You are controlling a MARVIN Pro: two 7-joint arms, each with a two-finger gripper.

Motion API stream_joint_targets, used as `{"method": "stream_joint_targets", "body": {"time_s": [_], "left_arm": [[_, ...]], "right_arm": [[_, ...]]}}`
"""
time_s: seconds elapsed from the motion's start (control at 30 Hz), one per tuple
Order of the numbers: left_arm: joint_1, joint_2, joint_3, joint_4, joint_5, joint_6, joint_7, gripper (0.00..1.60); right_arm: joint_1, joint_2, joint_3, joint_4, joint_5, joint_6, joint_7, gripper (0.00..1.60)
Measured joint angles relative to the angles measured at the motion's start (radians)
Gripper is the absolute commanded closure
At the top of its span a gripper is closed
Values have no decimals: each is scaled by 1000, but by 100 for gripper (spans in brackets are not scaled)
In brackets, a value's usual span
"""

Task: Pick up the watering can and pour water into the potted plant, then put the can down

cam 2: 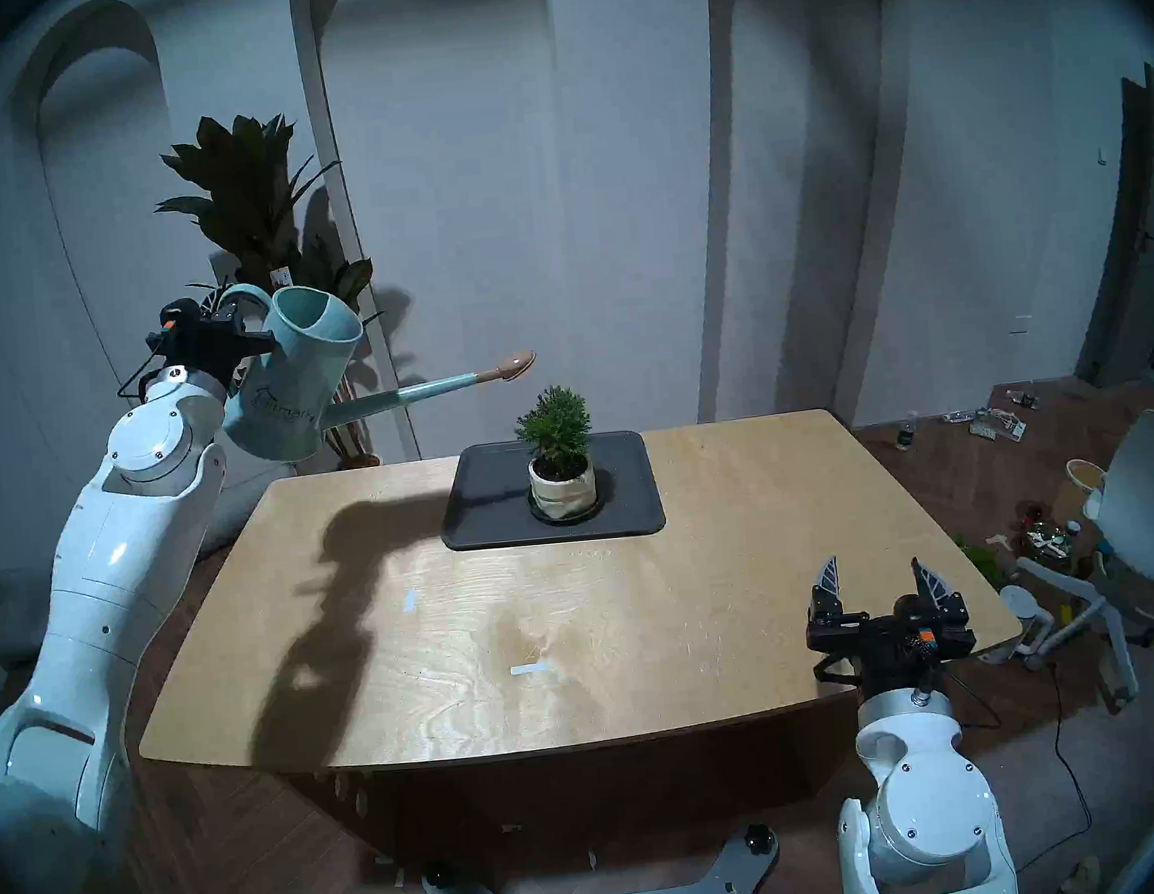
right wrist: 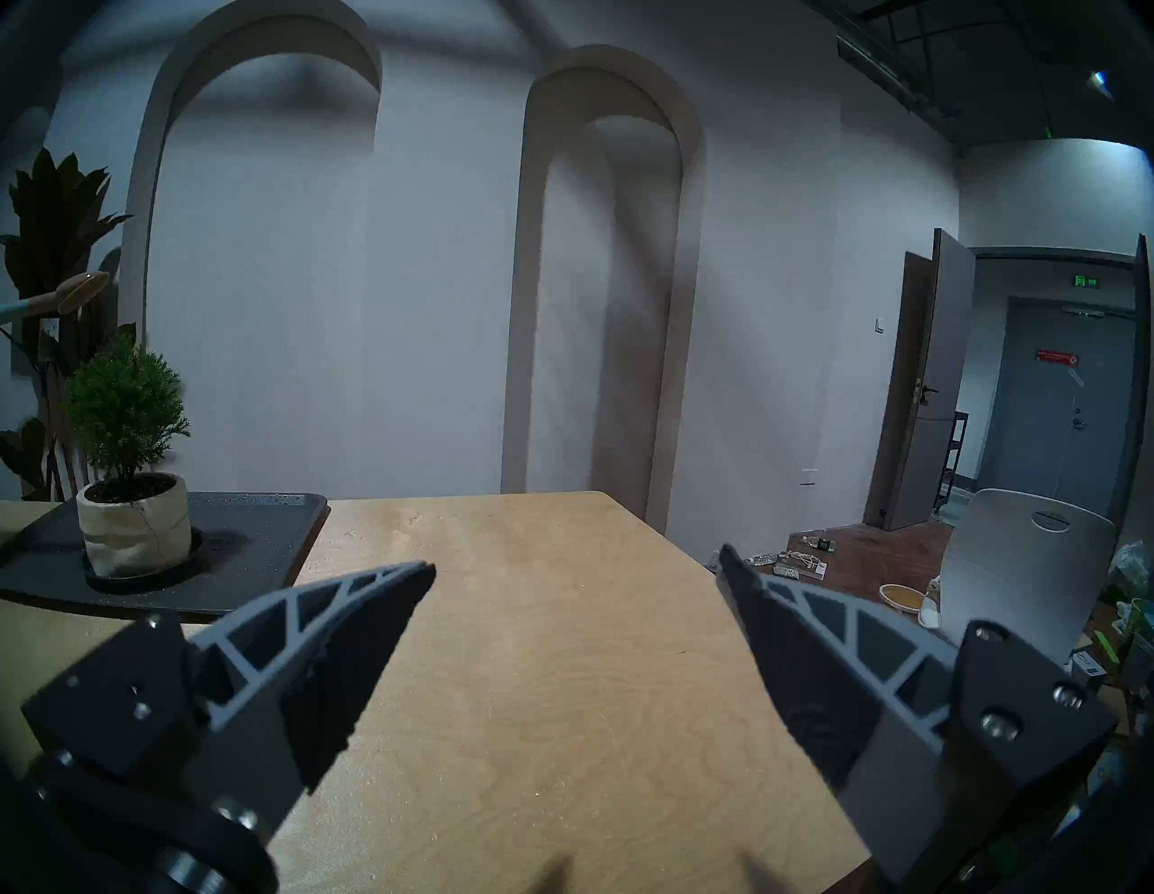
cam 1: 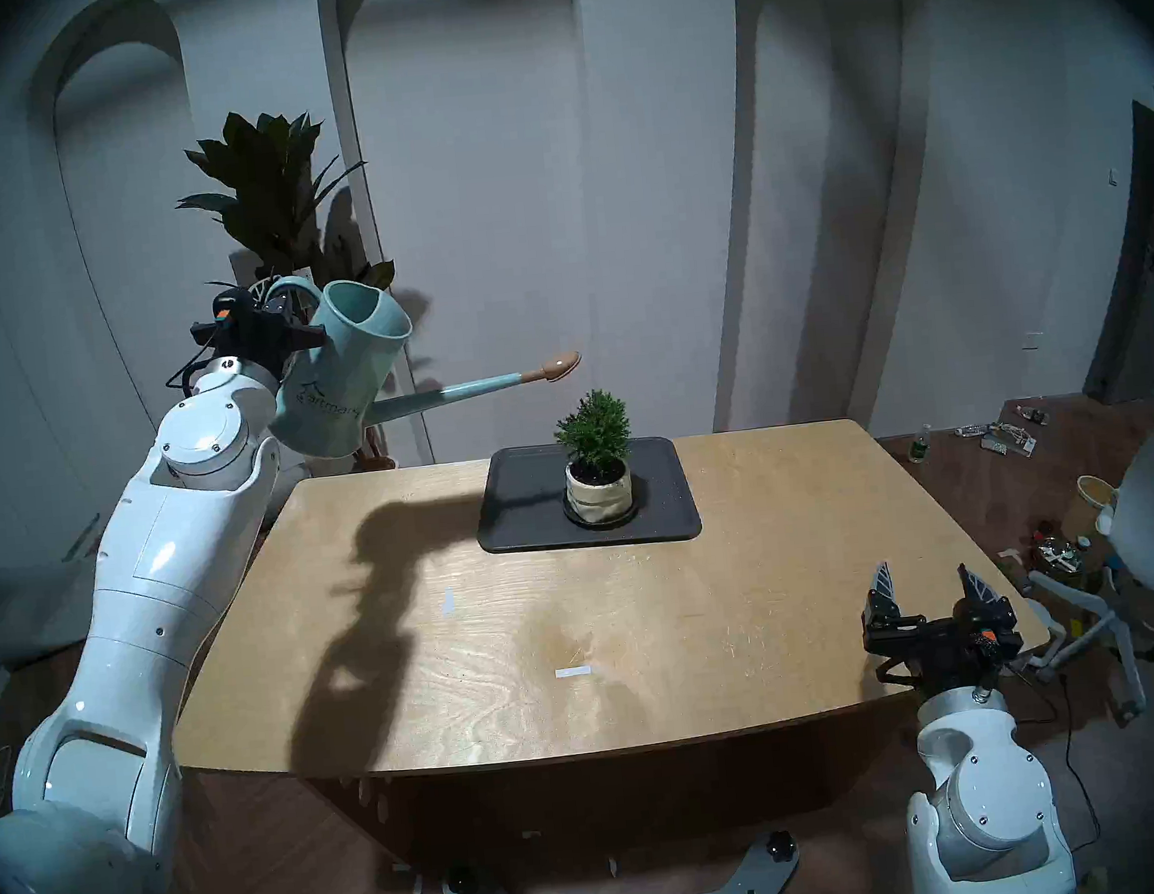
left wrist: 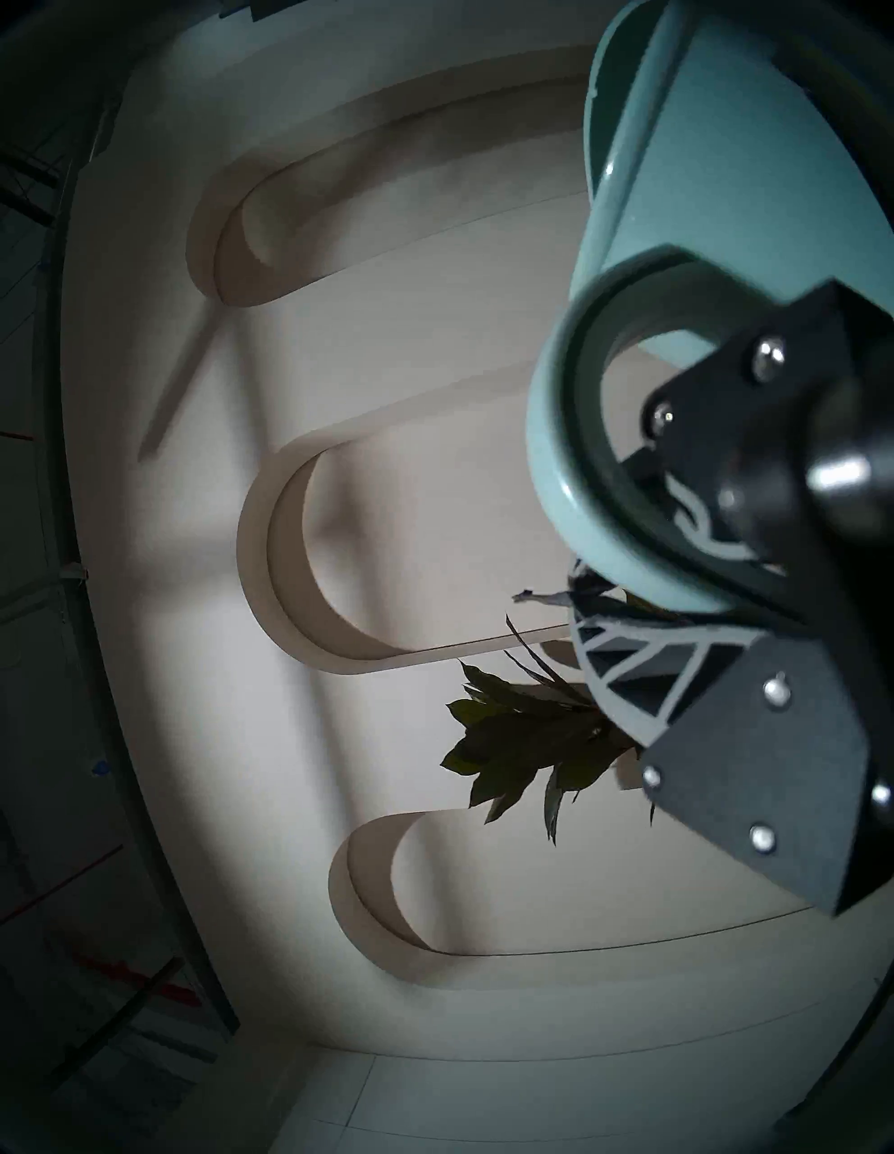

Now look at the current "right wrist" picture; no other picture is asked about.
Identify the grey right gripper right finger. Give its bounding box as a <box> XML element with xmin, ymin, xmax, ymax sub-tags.
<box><xmin>717</xmin><ymin>543</ymin><xmax>1119</xmax><ymax>884</ymax></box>

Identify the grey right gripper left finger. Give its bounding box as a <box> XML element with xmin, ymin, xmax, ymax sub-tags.
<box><xmin>23</xmin><ymin>561</ymin><xmax>438</xmax><ymax>848</ymax></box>

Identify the light blue watering can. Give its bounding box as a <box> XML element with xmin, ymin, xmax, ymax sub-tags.
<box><xmin>0</xmin><ymin>270</ymin><xmax>111</xmax><ymax>325</ymax></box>

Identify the black plant saucer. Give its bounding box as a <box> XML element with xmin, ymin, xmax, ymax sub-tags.
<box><xmin>83</xmin><ymin>530</ymin><xmax>205</xmax><ymax>595</ymax></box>

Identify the small potted conifer plant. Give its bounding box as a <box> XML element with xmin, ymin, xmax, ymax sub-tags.
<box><xmin>63</xmin><ymin>335</ymin><xmax>193</xmax><ymax>579</ymax></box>

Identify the tall dark-leaved floor plant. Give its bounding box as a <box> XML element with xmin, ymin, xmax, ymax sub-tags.
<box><xmin>0</xmin><ymin>149</ymin><xmax>136</xmax><ymax>502</ymax></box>

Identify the black plastic tray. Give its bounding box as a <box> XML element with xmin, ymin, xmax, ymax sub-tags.
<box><xmin>0</xmin><ymin>492</ymin><xmax>330</xmax><ymax>623</ymax></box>

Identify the white plastic swivel chair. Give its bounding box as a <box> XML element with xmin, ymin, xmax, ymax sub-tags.
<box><xmin>938</xmin><ymin>488</ymin><xmax>1117</xmax><ymax>668</ymax></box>

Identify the black metal shelf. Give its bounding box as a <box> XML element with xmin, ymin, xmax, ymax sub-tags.
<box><xmin>935</xmin><ymin>412</ymin><xmax>970</xmax><ymax>515</ymax></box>

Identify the dark brown open door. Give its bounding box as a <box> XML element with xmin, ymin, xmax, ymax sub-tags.
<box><xmin>864</xmin><ymin>228</ymin><xmax>976</xmax><ymax>533</ymax></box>

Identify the grey double door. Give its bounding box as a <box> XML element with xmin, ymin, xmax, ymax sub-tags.
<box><xmin>978</xmin><ymin>297</ymin><xmax>1139</xmax><ymax>524</ymax></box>

